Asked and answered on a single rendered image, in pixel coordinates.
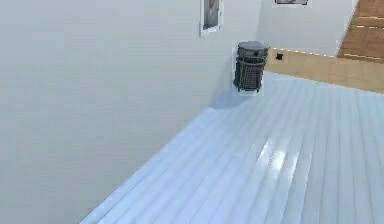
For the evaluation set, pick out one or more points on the dark grey mesh bin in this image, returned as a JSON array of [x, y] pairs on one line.
[[250, 68]]

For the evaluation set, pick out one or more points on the small black block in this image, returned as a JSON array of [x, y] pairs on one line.
[[279, 56]]

